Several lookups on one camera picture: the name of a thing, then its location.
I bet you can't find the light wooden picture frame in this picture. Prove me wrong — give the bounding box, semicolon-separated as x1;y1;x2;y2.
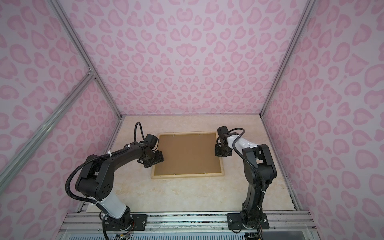
150;131;225;180

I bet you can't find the brown cardboard backing board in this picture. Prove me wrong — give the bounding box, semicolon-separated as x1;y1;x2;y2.
153;133;222;176

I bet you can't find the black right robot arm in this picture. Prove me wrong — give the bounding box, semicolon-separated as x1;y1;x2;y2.
215;132;277;236

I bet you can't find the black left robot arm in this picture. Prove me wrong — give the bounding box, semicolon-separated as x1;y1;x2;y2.
65;134;164;231

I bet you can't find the diagonal aluminium strut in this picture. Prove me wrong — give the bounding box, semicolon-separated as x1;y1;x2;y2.
1;71;95;193

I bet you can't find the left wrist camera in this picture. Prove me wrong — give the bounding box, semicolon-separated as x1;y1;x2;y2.
144;134;159;150

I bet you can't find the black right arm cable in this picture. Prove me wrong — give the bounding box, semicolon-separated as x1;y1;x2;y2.
227;127;268;240

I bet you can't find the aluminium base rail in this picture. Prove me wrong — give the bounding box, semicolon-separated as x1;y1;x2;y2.
56;211;320;240

